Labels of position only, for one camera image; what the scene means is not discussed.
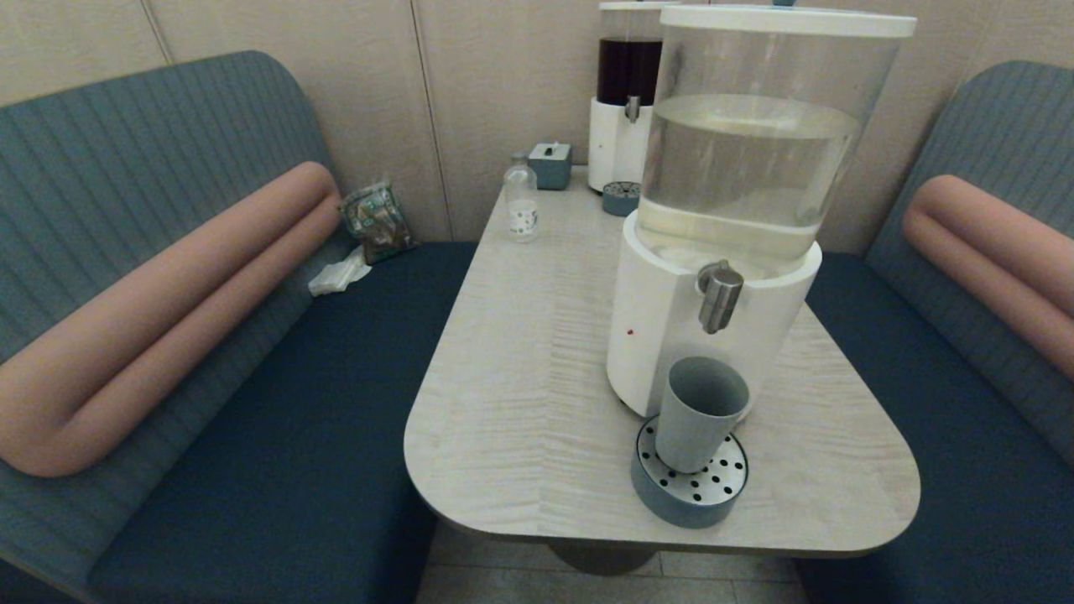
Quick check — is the grey-blue plastic cup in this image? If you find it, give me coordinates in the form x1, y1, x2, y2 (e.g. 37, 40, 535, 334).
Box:
654, 357, 750, 475

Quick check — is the small clear glass bottle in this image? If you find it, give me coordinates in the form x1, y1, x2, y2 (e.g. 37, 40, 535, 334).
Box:
503, 152, 540, 243

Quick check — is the small round drip tray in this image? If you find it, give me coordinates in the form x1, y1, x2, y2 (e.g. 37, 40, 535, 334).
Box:
602, 181, 642, 218

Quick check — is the clear water drink dispenser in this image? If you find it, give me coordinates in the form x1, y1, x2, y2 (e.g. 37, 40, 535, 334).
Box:
606, 4, 918, 419

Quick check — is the grey-blue tissue box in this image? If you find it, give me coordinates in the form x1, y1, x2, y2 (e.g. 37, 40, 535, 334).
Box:
529, 142, 573, 191

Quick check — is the crumpled snack bag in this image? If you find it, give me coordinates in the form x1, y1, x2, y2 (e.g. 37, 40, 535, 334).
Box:
339, 181, 417, 267

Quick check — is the dark juice drink dispenser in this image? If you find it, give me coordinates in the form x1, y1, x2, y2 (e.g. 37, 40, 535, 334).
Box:
587, 2, 674, 195

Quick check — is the crumpled white tissue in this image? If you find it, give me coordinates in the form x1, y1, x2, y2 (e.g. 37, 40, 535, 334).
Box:
308, 246, 373, 298

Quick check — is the round perforated drip tray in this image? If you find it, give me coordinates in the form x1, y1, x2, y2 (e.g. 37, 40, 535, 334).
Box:
630, 415, 749, 529

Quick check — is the blue booth bench seat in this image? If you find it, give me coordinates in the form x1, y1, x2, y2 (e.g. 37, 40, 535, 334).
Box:
793, 60, 1074, 604
0, 50, 479, 604

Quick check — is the pink bolster cushion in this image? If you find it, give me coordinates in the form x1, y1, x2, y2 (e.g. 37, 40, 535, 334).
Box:
902, 174, 1074, 380
0, 161, 343, 478

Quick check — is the round table pedestal base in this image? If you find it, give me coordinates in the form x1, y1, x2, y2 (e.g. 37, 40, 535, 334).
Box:
547, 543, 661, 576

